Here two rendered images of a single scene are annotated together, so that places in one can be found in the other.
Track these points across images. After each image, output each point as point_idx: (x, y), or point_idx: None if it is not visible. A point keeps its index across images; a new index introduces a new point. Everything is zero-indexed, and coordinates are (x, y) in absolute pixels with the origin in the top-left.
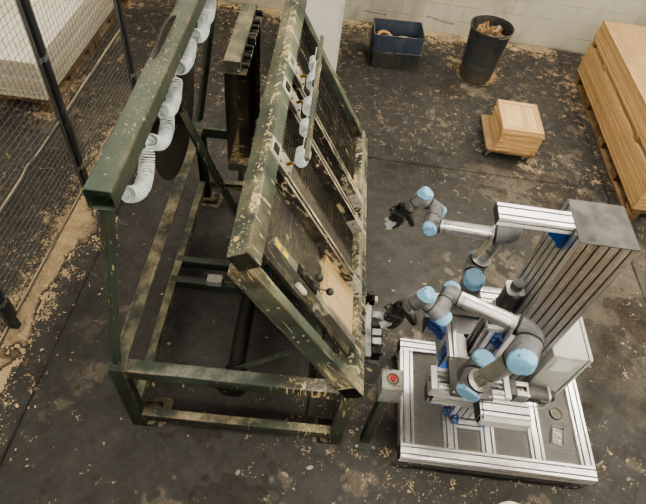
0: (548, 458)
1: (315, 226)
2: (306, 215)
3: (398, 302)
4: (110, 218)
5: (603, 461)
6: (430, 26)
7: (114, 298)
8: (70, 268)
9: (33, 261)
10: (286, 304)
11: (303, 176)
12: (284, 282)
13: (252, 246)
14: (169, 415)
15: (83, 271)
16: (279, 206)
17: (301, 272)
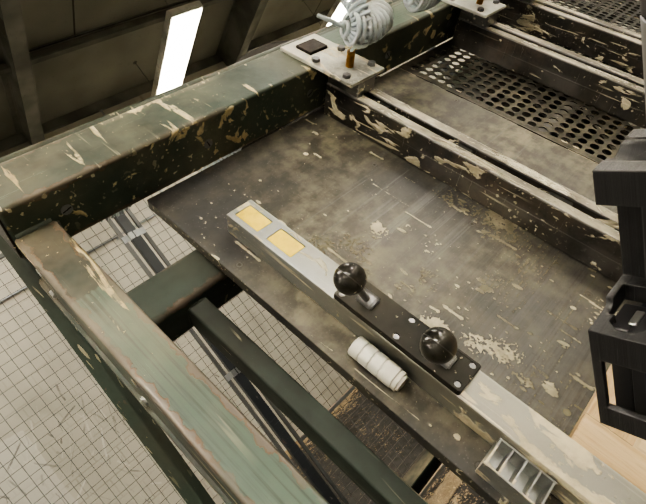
0: None
1: (526, 195)
2: (475, 172)
3: (620, 149)
4: (2, 241)
5: None
6: None
7: (139, 428)
8: (463, 494)
9: (432, 484)
10: (154, 366)
11: (553, 130)
12: (299, 337)
13: (0, 170)
14: None
15: (475, 498)
16: (368, 169)
17: (355, 297)
